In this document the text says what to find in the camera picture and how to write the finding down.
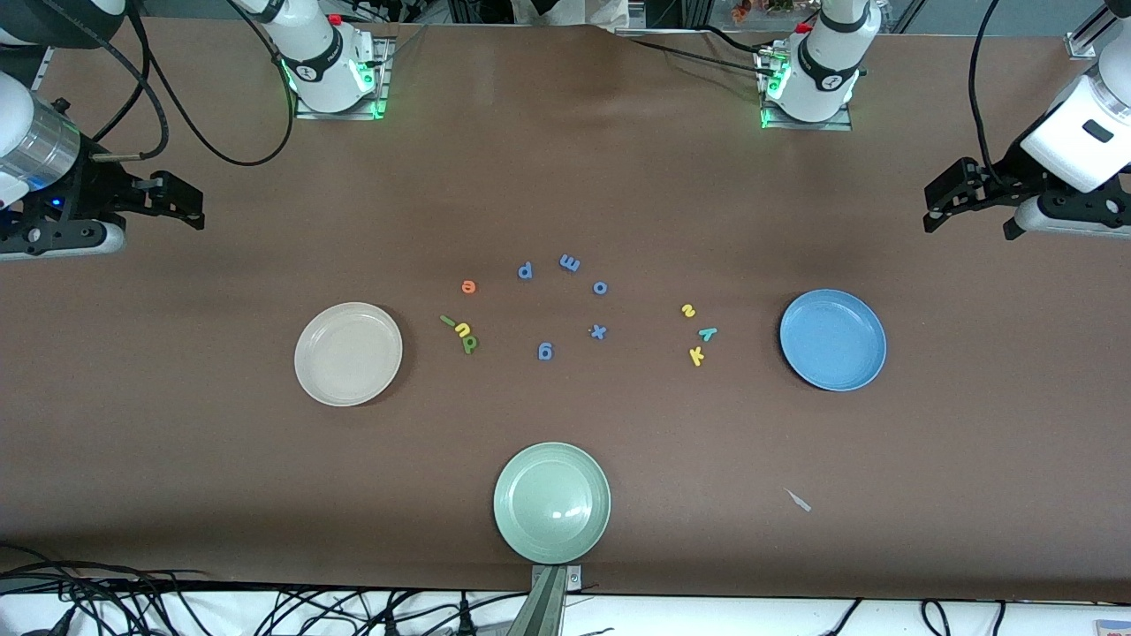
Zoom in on beige plate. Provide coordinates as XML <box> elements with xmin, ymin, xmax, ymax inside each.
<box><xmin>293</xmin><ymin>302</ymin><xmax>404</xmax><ymax>408</ymax></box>

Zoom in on black table cable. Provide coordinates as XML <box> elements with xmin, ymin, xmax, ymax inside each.
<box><xmin>623</xmin><ymin>35</ymin><xmax>780</xmax><ymax>79</ymax></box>

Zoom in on blue plate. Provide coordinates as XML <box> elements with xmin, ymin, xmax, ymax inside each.
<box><xmin>778</xmin><ymin>289</ymin><xmax>887</xmax><ymax>392</ymax></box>

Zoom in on green plate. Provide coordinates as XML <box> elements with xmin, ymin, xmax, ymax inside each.
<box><xmin>493</xmin><ymin>442</ymin><xmax>612</xmax><ymax>565</ymax></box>

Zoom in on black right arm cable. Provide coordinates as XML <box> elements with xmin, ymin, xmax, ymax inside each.
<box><xmin>53</xmin><ymin>0</ymin><xmax>297</xmax><ymax>169</ymax></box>

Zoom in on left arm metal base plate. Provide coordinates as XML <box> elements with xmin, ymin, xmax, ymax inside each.
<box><xmin>758</xmin><ymin>46</ymin><xmax>854</xmax><ymax>133</ymax></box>

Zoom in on black floor cable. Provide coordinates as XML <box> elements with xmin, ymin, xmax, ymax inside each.
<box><xmin>0</xmin><ymin>541</ymin><xmax>217</xmax><ymax>591</ymax></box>
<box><xmin>265</xmin><ymin>587</ymin><xmax>531</xmax><ymax>636</ymax></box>
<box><xmin>919</xmin><ymin>599</ymin><xmax>1008</xmax><ymax>636</ymax></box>
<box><xmin>0</xmin><ymin>583</ymin><xmax>206</xmax><ymax>636</ymax></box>
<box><xmin>817</xmin><ymin>599</ymin><xmax>863</xmax><ymax>636</ymax></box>

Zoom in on grey metal camera post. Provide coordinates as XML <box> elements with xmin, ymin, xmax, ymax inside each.
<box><xmin>507</xmin><ymin>565</ymin><xmax>583</xmax><ymax>636</ymax></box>

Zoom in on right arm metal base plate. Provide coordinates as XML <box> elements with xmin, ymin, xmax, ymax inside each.
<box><xmin>294</xmin><ymin>37</ymin><xmax>391</xmax><ymax>121</ymax></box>

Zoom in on black metal frame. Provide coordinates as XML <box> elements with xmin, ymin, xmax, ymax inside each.
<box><xmin>446</xmin><ymin>0</ymin><xmax>518</xmax><ymax>24</ymax></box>

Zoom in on person in beige clothes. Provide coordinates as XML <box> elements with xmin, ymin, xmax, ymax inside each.
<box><xmin>528</xmin><ymin>0</ymin><xmax>631</xmax><ymax>33</ymax></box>

